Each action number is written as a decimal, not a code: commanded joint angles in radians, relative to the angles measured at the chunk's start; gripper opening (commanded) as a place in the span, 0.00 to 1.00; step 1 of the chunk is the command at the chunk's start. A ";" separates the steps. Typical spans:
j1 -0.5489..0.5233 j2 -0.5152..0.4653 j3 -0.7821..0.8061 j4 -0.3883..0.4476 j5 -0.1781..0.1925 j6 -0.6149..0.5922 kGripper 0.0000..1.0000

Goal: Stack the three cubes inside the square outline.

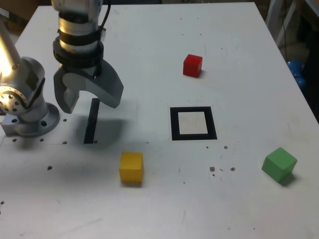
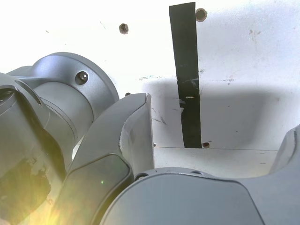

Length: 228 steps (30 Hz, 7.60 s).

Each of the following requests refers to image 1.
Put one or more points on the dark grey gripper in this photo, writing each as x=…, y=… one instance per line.
x=91, y=72

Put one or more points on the yellow cube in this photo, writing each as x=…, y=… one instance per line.
x=131, y=168

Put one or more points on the red cube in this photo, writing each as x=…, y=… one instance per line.
x=192, y=67

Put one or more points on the green cube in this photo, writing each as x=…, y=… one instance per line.
x=279, y=164

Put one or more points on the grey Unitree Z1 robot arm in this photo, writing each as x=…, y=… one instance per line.
x=30, y=74

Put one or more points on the black tape square outline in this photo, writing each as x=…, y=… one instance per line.
x=174, y=124

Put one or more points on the black tape strip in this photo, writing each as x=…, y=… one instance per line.
x=91, y=124

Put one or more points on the blue plastic object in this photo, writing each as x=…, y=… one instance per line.
x=296, y=68

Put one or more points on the white metal frame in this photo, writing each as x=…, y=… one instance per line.
x=272, y=17

